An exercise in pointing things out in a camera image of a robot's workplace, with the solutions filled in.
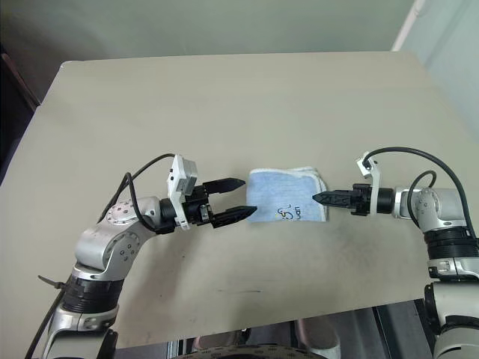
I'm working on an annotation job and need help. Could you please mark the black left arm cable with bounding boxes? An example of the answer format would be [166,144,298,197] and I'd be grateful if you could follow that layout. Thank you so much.
[97,153,177,233]

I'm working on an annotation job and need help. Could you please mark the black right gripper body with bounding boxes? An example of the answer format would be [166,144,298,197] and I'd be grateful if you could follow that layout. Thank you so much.
[350,182,371,216]

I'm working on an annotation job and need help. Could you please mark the black zip tie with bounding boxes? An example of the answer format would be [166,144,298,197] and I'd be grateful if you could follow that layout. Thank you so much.
[37,275,70,291]

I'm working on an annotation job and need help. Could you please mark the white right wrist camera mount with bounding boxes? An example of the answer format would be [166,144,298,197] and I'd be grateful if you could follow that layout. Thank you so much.
[355,150,382,217]

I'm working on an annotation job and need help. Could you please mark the light blue towel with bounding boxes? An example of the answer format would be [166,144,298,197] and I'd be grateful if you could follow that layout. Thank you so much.
[245,164,329,224]

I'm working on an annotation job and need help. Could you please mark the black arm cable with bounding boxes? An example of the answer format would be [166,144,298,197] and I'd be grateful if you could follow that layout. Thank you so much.
[364,146,479,240]
[97,153,177,233]

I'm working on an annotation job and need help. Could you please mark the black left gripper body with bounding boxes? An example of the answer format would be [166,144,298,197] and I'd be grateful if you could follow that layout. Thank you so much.
[183,182,217,227]

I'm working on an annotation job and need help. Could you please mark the dark metal table frame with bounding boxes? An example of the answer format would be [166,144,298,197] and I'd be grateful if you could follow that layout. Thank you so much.
[164,298,427,359]

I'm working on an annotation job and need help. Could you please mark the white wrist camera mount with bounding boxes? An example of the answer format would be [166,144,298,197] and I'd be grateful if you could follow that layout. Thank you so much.
[166,153,199,229]
[355,150,382,217]

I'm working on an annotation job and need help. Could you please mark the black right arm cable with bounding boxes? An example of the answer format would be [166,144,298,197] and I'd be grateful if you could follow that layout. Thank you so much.
[364,146,479,240]

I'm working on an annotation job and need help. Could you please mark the white pipe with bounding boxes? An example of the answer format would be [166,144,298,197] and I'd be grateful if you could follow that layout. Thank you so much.
[391,0,426,52]

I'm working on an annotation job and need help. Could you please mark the dark brown cabinet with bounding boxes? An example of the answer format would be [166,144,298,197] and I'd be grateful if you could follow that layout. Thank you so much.
[0,43,40,180]

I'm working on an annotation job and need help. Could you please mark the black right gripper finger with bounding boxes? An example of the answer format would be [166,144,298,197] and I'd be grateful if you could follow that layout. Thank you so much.
[313,189,356,200]
[313,196,356,209]

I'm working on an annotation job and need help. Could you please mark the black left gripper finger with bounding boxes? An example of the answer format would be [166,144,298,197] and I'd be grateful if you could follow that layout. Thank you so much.
[204,177,246,195]
[211,205,258,230]

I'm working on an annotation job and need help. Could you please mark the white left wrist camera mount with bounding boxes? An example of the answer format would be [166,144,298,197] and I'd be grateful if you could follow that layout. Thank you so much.
[166,153,199,229]

